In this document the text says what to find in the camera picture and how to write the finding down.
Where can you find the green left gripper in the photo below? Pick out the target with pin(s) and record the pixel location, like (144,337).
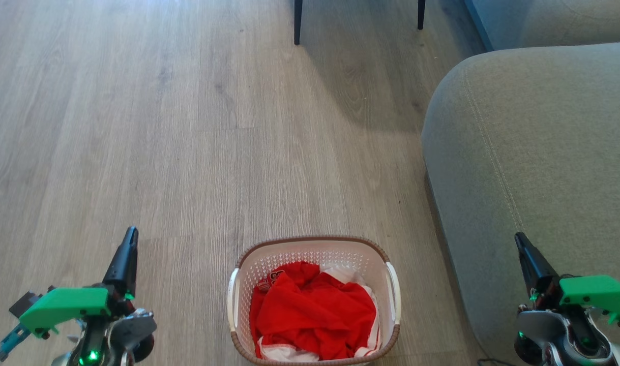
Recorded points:
(65,304)

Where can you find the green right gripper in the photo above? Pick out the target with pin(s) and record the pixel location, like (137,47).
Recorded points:
(599,294)

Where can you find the white perforated laundry basket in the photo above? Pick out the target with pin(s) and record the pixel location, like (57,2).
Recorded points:
(310,249)

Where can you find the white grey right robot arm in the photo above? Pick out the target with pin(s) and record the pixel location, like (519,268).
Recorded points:
(538,330)

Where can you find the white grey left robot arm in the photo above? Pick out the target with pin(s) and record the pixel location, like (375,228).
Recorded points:
(129,330)

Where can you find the fabric sofa chaise with seam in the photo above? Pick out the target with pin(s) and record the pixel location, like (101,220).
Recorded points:
(533,152)

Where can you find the fabric sofa section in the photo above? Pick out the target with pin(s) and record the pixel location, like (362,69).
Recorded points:
(554,23)

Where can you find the grey chair with dark legs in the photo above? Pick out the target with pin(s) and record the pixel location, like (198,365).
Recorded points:
(297,20)

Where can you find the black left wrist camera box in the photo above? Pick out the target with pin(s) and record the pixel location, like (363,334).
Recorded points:
(24,304)

